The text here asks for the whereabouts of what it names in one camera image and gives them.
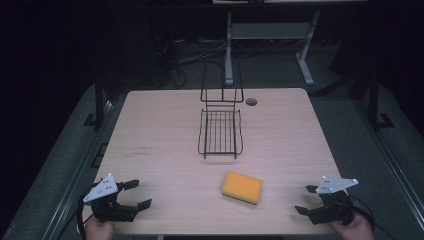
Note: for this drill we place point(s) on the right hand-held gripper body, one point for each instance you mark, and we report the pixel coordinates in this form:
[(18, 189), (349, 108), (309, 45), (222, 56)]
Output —
[(335, 206)]

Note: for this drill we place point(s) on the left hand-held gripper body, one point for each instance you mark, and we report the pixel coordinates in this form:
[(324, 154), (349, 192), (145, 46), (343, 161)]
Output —
[(106, 190)]

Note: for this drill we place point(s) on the yellow sponge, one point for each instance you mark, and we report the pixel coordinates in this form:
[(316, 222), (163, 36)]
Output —
[(241, 186)]

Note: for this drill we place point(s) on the person's right hand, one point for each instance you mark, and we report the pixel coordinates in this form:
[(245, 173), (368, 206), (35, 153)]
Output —
[(356, 230)]

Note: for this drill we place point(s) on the person's left hand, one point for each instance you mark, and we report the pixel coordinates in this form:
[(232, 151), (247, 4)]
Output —
[(99, 230)]

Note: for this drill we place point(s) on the dark floor socket plate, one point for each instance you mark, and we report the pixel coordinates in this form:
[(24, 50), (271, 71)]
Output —
[(99, 155)]

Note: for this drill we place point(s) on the grey metal stand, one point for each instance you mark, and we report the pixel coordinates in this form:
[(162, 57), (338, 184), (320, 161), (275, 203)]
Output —
[(266, 30)]

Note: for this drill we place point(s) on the aluminium frame rail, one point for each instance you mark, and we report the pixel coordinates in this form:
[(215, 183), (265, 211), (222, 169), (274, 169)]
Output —
[(73, 180), (393, 160)]

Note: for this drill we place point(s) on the black angle bracket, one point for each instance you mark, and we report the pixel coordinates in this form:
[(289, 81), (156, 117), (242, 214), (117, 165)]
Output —
[(386, 120), (90, 120)]

